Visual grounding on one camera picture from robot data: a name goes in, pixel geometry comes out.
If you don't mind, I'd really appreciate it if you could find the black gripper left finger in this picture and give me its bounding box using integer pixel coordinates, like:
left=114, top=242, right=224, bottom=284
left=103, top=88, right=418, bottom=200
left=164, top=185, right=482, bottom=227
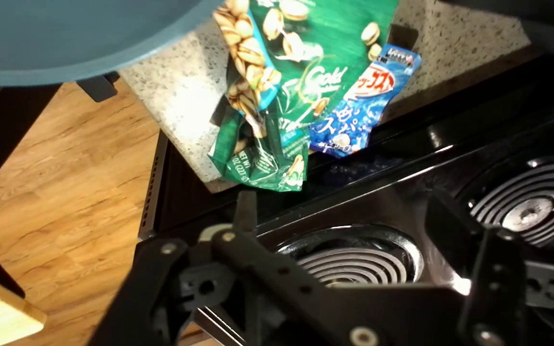
left=87, top=188, right=389, bottom=346

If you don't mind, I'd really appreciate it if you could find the large dark blue bowl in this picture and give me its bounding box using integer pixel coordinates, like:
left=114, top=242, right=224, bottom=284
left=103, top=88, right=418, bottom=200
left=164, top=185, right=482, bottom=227
left=0, top=0, right=224, bottom=88

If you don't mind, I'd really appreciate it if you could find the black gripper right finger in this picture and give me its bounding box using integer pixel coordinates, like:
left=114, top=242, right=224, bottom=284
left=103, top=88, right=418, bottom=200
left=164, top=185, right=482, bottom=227
left=426, top=190, right=554, bottom=346

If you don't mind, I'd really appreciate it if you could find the blue snack packet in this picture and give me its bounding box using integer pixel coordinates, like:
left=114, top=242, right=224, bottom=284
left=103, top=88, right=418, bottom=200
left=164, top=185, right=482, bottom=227
left=309, top=42, right=426, bottom=160

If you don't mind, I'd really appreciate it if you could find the black coil stove burner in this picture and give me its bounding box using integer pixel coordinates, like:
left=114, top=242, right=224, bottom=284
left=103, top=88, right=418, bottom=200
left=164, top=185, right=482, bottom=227
left=466, top=156, right=554, bottom=250
left=276, top=223, right=430, bottom=288

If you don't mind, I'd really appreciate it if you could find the black electric stove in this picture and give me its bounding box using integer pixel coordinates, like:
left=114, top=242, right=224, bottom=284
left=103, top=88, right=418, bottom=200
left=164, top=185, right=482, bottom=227
left=139, top=54, right=554, bottom=346

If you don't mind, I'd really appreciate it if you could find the green pistachio packet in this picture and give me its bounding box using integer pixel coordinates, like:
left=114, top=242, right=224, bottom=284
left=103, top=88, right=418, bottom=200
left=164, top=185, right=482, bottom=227
left=207, top=0, right=403, bottom=194

